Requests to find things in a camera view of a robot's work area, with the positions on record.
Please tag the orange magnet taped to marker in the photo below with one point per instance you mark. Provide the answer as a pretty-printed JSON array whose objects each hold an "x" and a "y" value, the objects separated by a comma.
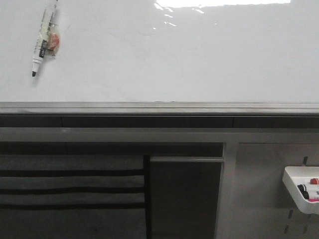
[{"x": 54, "y": 41}]

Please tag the black whiteboard marker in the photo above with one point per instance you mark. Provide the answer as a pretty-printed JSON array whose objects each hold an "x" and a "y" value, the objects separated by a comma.
[{"x": 43, "y": 35}]

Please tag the grey aluminium whiteboard ledge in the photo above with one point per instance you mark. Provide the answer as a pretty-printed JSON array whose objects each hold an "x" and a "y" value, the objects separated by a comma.
[{"x": 161, "y": 108}]

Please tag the white glossy whiteboard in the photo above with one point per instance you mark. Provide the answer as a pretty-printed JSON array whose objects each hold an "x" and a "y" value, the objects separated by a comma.
[{"x": 163, "y": 51}]

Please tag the dark grey cabinet panel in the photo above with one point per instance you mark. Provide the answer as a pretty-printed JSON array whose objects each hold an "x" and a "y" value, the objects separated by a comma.
[{"x": 184, "y": 194}]

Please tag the grey slotted pegboard panel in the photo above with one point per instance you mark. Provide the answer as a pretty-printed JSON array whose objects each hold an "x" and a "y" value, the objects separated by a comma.
[{"x": 258, "y": 205}]

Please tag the grey fabric pocket organizer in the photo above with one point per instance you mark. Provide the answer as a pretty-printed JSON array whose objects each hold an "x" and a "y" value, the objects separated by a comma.
[{"x": 74, "y": 197}]

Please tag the white plastic marker tray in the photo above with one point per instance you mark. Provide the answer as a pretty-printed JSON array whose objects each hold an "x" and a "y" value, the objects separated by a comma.
[{"x": 295, "y": 175}]

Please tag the black capped marker in tray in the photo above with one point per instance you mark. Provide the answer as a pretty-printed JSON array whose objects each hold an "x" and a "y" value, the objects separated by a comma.
[{"x": 309, "y": 191}]

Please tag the red capped marker in tray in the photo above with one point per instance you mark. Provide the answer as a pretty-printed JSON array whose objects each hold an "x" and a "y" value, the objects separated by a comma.
[{"x": 314, "y": 181}]

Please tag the pink capped marker in tray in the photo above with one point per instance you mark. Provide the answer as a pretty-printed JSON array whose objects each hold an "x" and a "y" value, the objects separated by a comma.
[{"x": 315, "y": 199}]

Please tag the grey metal frame beam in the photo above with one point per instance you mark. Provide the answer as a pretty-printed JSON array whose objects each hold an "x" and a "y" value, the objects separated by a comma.
[{"x": 201, "y": 135}]

